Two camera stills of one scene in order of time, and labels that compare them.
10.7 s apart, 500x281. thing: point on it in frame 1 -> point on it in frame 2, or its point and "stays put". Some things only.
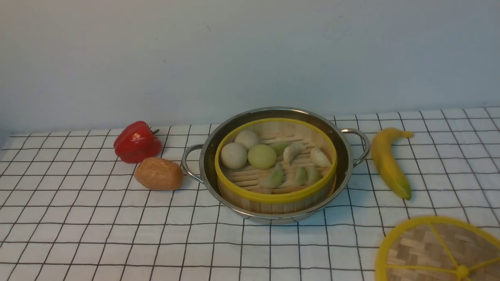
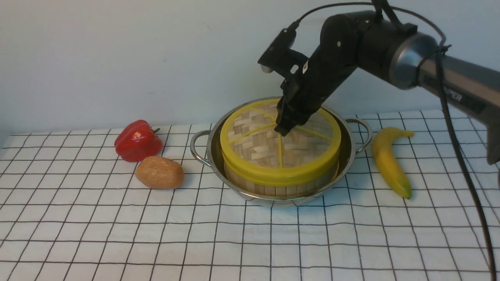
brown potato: (159, 174) stays put
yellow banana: (388, 162) stays put
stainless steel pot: (351, 146) -> (206, 144)
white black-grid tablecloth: (72, 209) stays put
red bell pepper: (136, 142) stays put
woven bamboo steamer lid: (438, 248) -> (252, 151)
